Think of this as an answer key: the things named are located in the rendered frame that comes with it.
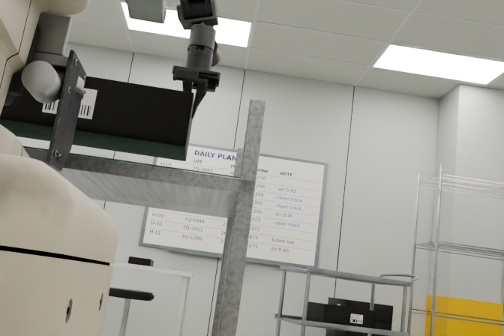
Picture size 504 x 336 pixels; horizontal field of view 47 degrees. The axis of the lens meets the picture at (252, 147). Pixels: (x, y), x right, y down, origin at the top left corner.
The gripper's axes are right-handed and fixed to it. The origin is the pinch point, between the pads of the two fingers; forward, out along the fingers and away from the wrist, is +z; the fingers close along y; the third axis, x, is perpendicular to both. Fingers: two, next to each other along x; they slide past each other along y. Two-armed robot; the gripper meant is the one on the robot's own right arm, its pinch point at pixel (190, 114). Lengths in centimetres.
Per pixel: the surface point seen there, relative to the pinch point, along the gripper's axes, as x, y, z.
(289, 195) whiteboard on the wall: -467, -96, -54
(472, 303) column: -410, -267, 31
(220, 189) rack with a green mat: 17.8, -7.8, 17.7
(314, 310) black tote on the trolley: -304, -97, 50
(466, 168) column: -413, -257, -96
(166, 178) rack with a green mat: 17.5, 1.9, 17.1
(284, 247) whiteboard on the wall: -466, -96, -1
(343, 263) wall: -466, -157, 8
